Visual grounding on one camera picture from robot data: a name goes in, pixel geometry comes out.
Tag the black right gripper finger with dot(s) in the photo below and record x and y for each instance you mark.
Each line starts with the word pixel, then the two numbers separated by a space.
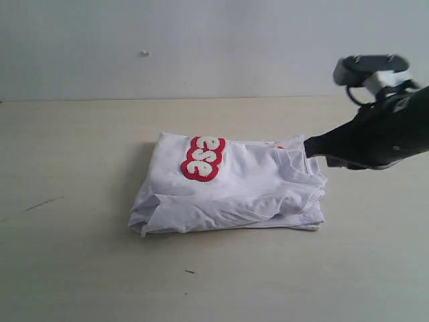
pixel 339 143
pixel 340 163

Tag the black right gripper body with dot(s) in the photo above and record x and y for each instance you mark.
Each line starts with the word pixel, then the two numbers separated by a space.
pixel 399 134

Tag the white t-shirt red lettering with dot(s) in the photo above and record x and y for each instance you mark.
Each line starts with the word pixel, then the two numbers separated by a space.
pixel 205 183

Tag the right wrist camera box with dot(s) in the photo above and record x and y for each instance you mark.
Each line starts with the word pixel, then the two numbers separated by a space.
pixel 353 71

